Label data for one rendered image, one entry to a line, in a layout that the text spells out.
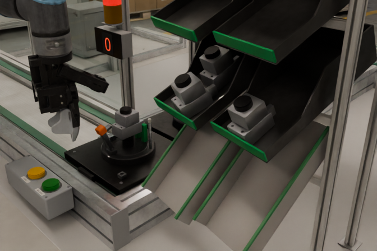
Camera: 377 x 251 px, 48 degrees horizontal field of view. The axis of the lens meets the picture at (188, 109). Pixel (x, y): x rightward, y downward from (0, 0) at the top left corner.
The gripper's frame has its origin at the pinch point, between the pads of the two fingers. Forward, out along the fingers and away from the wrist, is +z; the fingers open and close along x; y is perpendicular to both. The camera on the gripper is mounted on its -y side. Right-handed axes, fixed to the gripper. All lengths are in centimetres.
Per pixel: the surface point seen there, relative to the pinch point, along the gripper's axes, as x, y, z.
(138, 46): -127, -65, 23
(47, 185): 1.8, 8.3, 10.1
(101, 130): -0.7, -6.1, 0.8
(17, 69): -93, 2, 13
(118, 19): -23.4, -20.1, -19.3
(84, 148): -11.2, -4.0, 10.6
